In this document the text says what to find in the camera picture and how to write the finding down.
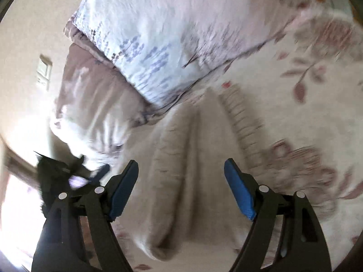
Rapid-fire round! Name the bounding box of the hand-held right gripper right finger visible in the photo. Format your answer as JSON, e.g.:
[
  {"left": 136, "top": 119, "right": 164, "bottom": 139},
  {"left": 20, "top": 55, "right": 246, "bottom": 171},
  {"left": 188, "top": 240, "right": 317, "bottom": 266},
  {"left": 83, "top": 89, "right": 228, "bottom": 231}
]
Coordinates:
[{"left": 223, "top": 159, "right": 332, "bottom": 272}]

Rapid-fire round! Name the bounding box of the window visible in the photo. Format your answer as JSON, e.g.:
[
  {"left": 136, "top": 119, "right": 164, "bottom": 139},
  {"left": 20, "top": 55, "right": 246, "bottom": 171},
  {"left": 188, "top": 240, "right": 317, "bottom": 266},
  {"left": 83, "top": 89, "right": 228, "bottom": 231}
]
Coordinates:
[{"left": 0, "top": 147, "right": 44, "bottom": 264}]

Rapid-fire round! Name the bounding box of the white wall switch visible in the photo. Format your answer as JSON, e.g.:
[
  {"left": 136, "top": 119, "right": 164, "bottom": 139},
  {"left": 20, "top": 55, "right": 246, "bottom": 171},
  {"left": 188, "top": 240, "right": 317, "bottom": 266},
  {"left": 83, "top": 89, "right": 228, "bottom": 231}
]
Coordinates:
[{"left": 36, "top": 54, "right": 53, "bottom": 87}]

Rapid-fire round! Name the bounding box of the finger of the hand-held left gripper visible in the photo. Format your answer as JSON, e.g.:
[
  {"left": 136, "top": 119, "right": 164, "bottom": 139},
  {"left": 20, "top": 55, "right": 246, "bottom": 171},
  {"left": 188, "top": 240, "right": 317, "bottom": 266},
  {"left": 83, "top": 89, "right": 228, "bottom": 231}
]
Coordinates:
[{"left": 87, "top": 163, "right": 110, "bottom": 187}]

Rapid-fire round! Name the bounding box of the blue floral pillow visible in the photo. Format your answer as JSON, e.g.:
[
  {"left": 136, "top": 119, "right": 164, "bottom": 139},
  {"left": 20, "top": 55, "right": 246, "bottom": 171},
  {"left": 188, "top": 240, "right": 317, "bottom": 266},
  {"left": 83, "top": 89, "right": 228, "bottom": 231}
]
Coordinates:
[{"left": 65, "top": 0, "right": 315, "bottom": 111}]

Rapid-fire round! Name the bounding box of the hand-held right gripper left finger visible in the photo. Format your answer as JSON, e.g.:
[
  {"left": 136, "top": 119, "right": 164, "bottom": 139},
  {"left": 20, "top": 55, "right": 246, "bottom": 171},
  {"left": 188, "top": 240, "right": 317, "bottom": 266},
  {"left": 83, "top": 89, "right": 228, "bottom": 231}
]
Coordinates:
[{"left": 31, "top": 159, "right": 139, "bottom": 272}]

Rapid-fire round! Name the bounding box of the pink floral pillow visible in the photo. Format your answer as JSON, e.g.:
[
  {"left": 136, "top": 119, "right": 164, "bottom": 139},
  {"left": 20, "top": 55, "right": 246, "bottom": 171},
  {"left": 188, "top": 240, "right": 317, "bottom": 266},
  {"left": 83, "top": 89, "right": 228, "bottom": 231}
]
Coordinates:
[{"left": 49, "top": 44, "right": 159, "bottom": 165}]

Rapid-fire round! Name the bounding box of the floral bed sheet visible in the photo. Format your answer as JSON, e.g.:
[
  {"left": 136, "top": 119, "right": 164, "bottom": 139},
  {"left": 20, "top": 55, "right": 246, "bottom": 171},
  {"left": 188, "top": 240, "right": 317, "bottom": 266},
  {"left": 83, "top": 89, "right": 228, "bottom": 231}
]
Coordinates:
[{"left": 113, "top": 3, "right": 363, "bottom": 272}]

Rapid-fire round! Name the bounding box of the beige cable knit sweater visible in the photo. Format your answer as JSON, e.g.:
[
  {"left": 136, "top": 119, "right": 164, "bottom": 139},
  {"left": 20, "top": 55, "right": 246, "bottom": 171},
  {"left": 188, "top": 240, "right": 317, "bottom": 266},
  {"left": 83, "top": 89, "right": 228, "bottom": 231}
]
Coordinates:
[{"left": 113, "top": 86, "right": 273, "bottom": 261}]

